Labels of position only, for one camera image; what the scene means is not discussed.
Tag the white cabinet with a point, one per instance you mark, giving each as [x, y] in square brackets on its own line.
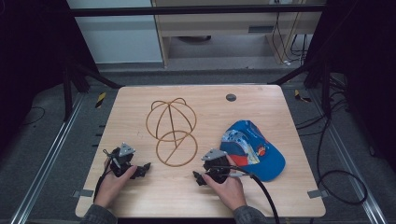
[118, 40]

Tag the grey tape tab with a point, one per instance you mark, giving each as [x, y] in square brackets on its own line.
[83, 193]
[317, 193]

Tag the person's left hand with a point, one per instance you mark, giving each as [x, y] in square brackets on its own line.
[111, 188]

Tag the black horizontal frame bar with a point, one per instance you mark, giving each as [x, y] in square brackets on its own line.
[186, 10]

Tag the blue printed baseball cap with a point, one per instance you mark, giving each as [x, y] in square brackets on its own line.
[261, 155]

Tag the black metal frame stand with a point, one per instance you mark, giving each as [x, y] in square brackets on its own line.
[67, 90]
[325, 90]

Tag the black curtain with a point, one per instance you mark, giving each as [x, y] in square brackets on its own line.
[31, 62]
[367, 62]

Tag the person's right hand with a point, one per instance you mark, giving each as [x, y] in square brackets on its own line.
[229, 191]

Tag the aluminium floor rail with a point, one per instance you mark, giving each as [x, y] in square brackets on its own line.
[46, 158]
[351, 168]

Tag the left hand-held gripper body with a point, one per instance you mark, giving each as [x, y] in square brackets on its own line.
[122, 161]

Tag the grey round table grommet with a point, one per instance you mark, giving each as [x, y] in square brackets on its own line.
[231, 97]

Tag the light wooden desk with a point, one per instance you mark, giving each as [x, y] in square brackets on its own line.
[218, 25]

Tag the black yellow striped tape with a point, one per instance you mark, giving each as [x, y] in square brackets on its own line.
[100, 99]
[301, 97]

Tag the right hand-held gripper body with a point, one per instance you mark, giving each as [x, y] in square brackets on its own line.
[216, 165]

